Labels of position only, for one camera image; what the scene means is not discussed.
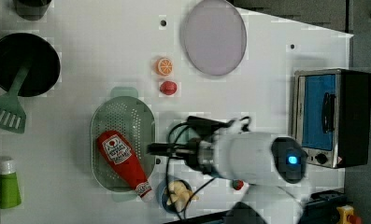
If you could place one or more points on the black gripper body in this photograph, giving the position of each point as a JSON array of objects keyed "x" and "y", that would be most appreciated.
[{"x": 198, "y": 151}]

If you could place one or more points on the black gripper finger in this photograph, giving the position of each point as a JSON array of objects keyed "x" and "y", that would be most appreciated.
[
  {"x": 161, "y": 153},
  {"x": 160, "y": 147}
]

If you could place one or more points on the red ketchup bottle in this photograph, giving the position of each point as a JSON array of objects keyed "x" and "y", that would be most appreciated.
[{"x": 120, "y": 156}]

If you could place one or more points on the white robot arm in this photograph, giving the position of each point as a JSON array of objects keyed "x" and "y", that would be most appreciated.
[{"x": 273, "y": 165}]

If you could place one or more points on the green oval strainer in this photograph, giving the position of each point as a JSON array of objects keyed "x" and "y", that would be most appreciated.
[{"x": 131, "y": 117}]

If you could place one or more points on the blue bowl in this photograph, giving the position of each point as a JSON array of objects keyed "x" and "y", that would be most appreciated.
[{"x": 161, "y": 196}]

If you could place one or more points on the yellow food in bowl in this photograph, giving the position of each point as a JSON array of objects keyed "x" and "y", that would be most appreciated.
[{"x": 179, "y": 195}]

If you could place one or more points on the red tomato toy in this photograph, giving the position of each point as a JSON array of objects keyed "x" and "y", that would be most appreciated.
[{"x": 168, "y": 88}]

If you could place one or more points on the grey round plate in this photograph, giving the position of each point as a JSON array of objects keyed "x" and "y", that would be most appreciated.
[{"x": 214, "y": 37}]

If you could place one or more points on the black toaster oven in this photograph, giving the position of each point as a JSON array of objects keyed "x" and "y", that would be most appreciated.
[{"x": 331, "y": 116}]

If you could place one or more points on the dark blue crate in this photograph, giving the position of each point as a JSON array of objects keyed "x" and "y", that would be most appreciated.
[{"x": 322, "y": 208}]

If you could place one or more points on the green bottle white cap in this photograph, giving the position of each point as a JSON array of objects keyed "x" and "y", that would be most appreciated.
[{"x": 9, "y": 187}]

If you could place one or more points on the green slotted spatula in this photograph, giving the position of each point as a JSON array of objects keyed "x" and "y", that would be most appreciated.
[{"x": 12, "y": 115}]

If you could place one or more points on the yellow red tool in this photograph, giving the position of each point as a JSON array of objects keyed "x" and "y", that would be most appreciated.
[{"x": 347, "y": 216}]

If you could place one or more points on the black cylinder cup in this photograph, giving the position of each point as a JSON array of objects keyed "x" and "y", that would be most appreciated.
[{"x": 31, "y": 10}]

